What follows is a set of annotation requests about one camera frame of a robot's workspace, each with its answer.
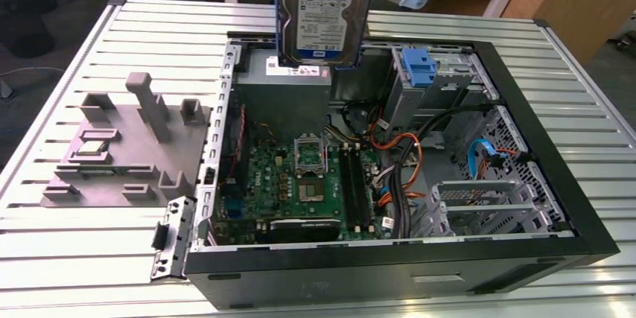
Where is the hard disk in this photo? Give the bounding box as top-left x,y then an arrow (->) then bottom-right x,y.
270,0 -> 378,70

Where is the blue wire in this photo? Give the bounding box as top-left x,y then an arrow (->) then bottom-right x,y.
467,139 -> 498,180

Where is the grey metal disk bay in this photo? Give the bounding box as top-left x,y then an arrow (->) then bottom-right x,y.
426,179 -> 567,238

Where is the blue drive cage latch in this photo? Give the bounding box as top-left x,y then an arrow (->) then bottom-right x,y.
399,48 -> 438,89

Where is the grey metal drive cage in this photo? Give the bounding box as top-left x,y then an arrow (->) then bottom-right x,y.
383,46 -> 499,133

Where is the grey power supply unit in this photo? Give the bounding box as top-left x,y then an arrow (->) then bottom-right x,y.
231,48 -> 333,144

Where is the metal socket cover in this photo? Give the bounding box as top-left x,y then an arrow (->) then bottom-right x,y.
293,134 -> 329,177

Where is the black RAM slot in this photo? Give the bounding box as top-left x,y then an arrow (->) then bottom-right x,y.
350,142 -> 377,233
337,142 -> 363,233

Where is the green motherboard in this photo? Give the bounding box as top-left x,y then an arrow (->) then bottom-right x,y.
211,139 -> 398,245

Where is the CPU socket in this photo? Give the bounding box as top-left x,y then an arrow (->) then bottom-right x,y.
295,179 -> 327,204

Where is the silver CPU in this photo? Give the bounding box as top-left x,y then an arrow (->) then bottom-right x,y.
71,141 -> 109,156

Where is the black graphics card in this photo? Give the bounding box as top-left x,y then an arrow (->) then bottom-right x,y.
255,217 -> 342,244

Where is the grey parts rack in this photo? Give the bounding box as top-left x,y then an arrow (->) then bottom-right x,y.
38,71 -> 215,209

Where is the black open PC case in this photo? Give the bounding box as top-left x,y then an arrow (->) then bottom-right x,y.
181,30 -> 622,311

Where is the thin red wire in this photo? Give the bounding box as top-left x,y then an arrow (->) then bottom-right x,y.
227,104 -> 247,183

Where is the orange wire bundle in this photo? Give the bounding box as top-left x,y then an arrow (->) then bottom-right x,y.
369,132 -> 423,207

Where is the orange wire with black plug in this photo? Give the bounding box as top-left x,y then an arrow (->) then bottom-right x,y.
489,146 -> 535,166

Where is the black cable bundle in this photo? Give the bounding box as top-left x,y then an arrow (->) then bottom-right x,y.
387,104 -> 497,239

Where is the blue floor cable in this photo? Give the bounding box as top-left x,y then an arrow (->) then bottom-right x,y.
0,66 -> 63,77

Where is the grey metal card bracket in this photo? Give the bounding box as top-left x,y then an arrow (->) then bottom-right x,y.
150,196 -> 198,282

